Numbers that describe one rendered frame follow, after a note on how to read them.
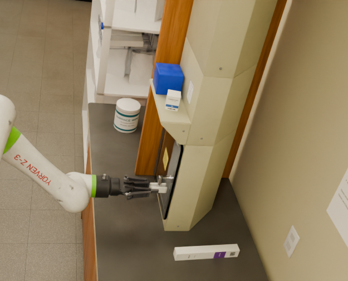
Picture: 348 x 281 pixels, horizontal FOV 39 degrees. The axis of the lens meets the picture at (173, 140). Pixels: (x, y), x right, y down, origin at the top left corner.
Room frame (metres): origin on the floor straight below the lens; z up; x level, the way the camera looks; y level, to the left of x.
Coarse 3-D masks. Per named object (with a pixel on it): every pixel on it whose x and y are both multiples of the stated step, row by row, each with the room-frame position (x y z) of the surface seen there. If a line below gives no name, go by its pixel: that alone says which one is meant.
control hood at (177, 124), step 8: (152, 80) 1.77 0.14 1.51; (152, 88) 1.71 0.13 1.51; (160, 96) 1.66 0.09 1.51; (160, 104) 1.60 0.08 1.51; (160, 112) 1.55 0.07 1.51; (168, 112) 1.56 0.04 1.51; (176, 112) 1.57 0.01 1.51; (184, 112) 1.59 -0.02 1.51; (160, 120) 1.50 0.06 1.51; (168, 120) 1.50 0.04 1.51; (176, 120) 1.51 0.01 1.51; (184, 120) 1.53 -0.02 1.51; (168, 128) 1.49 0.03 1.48; (176, 128) 1.50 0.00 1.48; (184, 128) 1.51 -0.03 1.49; (176, 136) 1.50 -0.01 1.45; (184, 136) 1.51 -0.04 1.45; (184, 144) 1.52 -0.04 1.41
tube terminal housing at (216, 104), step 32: (192, 64) 1.66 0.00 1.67; (256, 64) 1.72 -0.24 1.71; (192, 96) 1.58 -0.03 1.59; (224, 96) 1.55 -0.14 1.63; (192, 128) 1.52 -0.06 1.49; (224, 128) 1.60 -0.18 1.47; (192, 160) 1.53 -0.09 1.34; (224, 160) 1.70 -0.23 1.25; (192, 192) 1.54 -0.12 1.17; (192, 224) 1.57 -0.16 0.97
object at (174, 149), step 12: (168, 144) 1.69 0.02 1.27; (180, 144) 1.54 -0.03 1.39; (168, 156) 1.66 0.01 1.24; (180, 156) 1.52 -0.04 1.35; (156, 168) 1.79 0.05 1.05; (168, 168) 1.62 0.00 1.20; (156, 180) 1.75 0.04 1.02; (168, 180) 1.58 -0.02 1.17; (168, 192) 1.55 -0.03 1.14; (168, 204) 1.52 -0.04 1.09
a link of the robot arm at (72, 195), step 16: (16, 144) 1.30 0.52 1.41; (16, 160) 1.27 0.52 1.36; (32, 160) 1.30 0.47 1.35; (32, 176) 1.28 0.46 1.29; (48, 176) 1.30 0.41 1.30; (64, 176) 1.33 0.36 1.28; (48, 192) 1.29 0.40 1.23; (64, 192) 1.29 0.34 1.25; (80, 192) 1.32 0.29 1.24; (64, 208) 1.29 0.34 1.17; (80, 208) 1.29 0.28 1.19
